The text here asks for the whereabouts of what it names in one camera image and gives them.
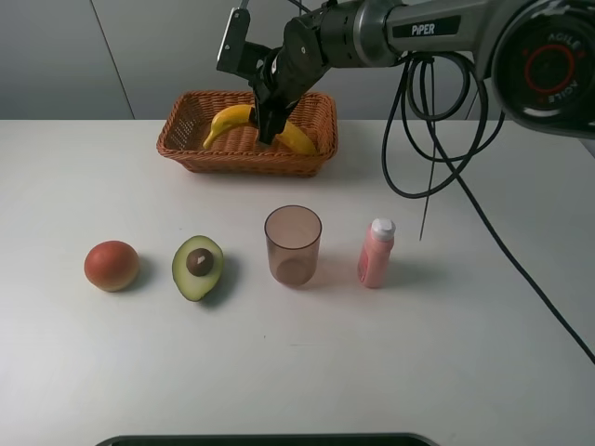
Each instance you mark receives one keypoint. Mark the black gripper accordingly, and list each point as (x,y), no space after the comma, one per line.
(289,72)

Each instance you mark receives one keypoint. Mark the yellow banana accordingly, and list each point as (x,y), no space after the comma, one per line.
(238,115)

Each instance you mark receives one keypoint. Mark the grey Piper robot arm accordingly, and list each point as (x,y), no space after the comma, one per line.
(538,55)

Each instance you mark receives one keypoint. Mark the brown wicker basket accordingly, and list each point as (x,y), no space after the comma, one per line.
(237,151)

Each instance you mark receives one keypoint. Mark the translucent brown plastic cup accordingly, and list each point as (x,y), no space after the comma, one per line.
(293,233)

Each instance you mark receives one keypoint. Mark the halved avocado with pit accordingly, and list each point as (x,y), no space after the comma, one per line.
(197,267)

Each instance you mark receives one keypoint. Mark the pink bottle white cap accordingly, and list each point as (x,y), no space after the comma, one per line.
(375,254)

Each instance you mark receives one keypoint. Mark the round orange bread bun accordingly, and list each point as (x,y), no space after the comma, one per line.
(112,266)

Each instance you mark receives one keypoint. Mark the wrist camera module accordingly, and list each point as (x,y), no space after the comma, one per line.
(236,55)

